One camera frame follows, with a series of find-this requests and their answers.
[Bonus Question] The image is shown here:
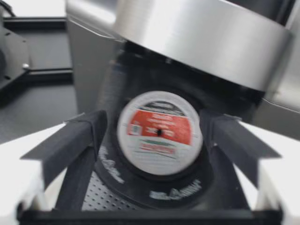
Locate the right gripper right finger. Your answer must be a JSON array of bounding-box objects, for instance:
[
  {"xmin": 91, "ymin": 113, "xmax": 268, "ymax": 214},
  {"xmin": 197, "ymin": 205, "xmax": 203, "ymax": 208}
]
[{"xmin": 199, "ymin": 108, "xmax": 300, "ymax": 225}]

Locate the black frame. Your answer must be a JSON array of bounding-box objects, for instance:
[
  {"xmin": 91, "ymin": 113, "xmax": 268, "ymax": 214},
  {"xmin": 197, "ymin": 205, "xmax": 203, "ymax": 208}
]
[{"xmin": 2, "ymin": 16, "xmax": 73, "ymax": 79}]

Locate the coffee capsule with red label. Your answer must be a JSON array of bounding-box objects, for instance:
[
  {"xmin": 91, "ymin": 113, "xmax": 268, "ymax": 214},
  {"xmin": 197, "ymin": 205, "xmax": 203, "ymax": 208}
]
[{"xmin": 116, "ymin": 90, "xmax": 203, "ymax": 176}]

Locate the silver coffee machine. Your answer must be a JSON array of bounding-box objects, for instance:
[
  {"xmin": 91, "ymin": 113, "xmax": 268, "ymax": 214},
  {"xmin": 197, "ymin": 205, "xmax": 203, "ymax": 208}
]
[{"xmin": 65, "ymin": 0, "xmax": 300, "ymax": 210}]

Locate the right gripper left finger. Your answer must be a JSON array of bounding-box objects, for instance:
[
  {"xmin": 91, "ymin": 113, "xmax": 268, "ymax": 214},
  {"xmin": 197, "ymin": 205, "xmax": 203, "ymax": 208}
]
[{"xmin": 0, "ymin": 110, "xmax": 108, "ymax": 225}]

